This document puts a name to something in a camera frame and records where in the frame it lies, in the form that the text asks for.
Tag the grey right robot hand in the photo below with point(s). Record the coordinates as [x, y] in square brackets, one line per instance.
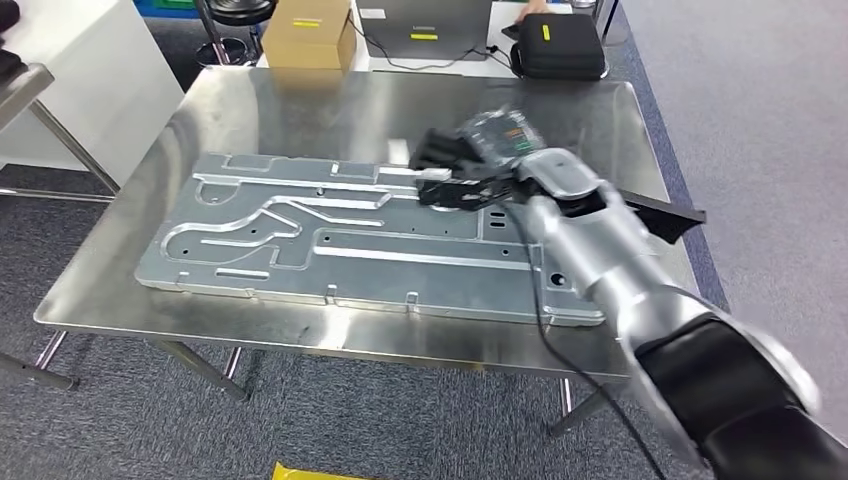
[490, 146]

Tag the black plastic car part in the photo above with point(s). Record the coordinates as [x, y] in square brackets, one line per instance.
[669, 222]

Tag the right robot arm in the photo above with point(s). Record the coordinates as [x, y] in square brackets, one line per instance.
[616, 258]

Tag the stainless steel workbench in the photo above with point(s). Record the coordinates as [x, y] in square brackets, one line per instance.
[298, 112]

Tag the black zip case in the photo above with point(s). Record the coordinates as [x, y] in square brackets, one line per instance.
[563, 46]

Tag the grey laptop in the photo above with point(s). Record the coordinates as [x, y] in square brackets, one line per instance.
[424, 26]

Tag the person's hand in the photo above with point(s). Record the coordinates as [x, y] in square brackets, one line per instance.
[533, 8]

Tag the grey stamped metal plate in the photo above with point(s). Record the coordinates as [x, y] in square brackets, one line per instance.
[397, 278]

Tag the brown cardboard box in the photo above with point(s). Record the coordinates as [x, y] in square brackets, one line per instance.
[305, 40]

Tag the black stool with chrome base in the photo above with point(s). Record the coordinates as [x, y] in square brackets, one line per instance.
[238, 10]

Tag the yellow floor tape square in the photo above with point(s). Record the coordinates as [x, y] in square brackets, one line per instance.
[298, 474]

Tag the white cabinet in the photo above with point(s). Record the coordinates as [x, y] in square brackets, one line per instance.
[99, 99]

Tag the stainless steel side table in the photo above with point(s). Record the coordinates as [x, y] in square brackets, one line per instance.
[23, 89]

